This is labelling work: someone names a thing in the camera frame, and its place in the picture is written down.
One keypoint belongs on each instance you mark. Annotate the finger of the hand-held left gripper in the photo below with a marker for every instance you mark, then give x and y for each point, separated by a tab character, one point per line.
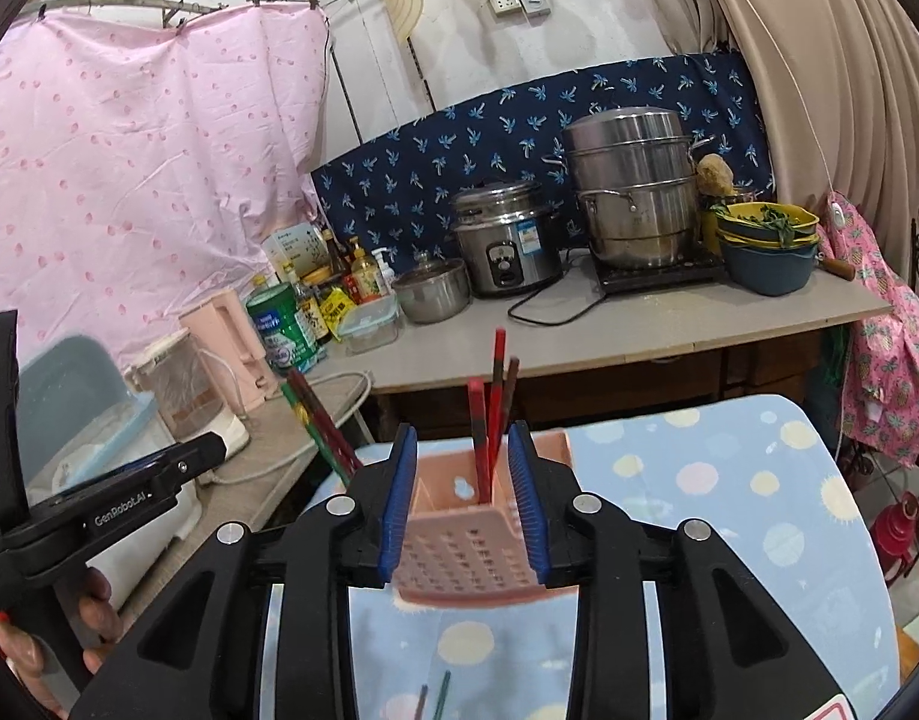
197	457

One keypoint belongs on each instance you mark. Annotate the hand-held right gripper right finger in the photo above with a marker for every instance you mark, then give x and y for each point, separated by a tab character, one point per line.
523	506

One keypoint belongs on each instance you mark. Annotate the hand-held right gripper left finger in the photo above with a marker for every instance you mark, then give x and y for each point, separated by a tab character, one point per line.
403	506

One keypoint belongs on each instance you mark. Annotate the pink perforated utensil basket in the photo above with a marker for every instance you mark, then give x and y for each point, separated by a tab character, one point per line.
467	540

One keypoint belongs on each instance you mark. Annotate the maroon chopstick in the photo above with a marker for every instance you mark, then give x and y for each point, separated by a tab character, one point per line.
332	439

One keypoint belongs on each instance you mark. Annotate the brown chopstick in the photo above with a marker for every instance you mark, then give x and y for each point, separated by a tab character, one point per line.
510	390

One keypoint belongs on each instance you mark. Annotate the dark red chopstick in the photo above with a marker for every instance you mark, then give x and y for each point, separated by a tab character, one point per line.
423	701
324	416

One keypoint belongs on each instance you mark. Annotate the person's left hand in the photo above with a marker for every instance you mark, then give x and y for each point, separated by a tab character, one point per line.
103	615

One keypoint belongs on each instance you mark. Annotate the white storage box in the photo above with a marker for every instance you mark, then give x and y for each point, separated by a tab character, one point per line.
129	510

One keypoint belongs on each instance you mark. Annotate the white clear jug appliance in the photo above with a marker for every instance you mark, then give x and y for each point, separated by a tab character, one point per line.
182	397

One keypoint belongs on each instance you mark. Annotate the pink electric kettle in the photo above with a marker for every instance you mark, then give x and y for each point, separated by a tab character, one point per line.
227	352

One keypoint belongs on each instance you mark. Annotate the green tin can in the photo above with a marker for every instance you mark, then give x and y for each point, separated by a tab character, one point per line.
279	330

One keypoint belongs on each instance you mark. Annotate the clear plastic food container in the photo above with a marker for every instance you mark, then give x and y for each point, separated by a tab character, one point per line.
369	326

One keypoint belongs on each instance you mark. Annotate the yellow seasoning packet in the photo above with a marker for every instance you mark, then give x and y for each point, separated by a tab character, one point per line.
336	311

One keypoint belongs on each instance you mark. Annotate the blue polka dot tablecloth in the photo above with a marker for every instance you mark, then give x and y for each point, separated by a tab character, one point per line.
729	480

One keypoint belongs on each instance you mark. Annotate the small pot with glass lid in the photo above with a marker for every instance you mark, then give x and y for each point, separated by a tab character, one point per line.
433	292

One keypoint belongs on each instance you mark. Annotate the white carton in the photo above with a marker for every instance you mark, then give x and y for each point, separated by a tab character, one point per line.
291	251

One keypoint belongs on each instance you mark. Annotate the yellow oil bottle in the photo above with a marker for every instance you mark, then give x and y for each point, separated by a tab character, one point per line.
366	274

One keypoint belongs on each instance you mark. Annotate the steel rice cooker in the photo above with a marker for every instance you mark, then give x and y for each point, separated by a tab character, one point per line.
504	247

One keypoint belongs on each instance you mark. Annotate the black induction cooker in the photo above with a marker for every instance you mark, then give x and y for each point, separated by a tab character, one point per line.
654	274

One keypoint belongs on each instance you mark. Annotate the pink dotted curtain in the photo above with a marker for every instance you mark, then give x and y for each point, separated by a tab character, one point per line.
144	165

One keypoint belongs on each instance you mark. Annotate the stacked steel steamer pot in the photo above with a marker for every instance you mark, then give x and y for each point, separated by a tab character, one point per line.
636	187

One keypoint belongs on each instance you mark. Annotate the blue plastic basin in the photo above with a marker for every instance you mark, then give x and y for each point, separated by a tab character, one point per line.
767	270

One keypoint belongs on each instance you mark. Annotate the red plastic stool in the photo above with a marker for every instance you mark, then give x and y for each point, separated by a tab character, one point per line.
894	540

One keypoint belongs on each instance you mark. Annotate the yellow plastic bowl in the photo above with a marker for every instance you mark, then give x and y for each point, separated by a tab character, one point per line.
767	221

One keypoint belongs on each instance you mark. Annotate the navy printed cloth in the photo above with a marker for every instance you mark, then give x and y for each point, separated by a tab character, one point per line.
504	127

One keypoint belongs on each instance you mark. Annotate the tan loofah sponge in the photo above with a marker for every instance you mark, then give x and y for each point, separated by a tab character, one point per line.
714	176

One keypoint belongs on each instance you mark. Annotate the pink floral cloth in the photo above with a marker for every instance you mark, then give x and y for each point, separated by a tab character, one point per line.
887	360

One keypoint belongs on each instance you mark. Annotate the beige curtain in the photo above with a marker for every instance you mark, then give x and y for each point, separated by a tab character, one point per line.
842	52

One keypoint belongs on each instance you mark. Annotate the white wall socket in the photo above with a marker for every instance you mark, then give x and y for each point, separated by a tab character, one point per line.
504	1

